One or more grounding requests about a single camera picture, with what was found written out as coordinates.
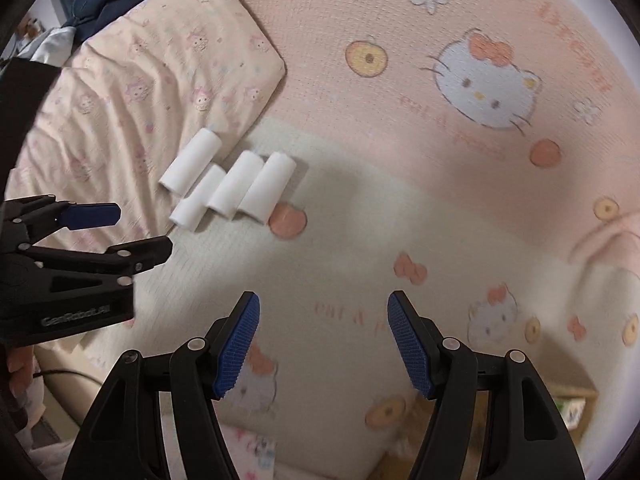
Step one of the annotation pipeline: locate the white paper roll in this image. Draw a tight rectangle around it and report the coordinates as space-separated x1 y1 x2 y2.
159 129 222 196
169 164 228 232
236 152 297 223
206 151 265 221

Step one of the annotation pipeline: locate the pink printed pillow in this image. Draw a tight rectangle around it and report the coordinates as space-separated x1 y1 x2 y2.
5 0 287 241

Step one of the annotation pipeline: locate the cardboard box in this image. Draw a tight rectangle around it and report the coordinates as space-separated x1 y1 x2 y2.
410 382 601 461

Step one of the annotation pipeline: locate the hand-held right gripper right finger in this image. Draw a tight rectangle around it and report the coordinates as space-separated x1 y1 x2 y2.
387 290 586 480

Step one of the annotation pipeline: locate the white cloth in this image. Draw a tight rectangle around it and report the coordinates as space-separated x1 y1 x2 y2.
35 27 77 66

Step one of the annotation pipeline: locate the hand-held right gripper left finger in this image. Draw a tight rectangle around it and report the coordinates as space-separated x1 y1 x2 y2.
61 291 261 480

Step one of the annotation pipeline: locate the person's left hand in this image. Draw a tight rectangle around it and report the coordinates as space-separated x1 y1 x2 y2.
5 345 36 401

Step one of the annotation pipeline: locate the pink printed cloth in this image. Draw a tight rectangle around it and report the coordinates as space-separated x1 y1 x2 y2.
220 422 278 476

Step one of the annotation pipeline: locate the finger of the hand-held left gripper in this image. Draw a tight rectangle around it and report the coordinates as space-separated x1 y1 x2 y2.
20 236 174 287
0 194 122 251

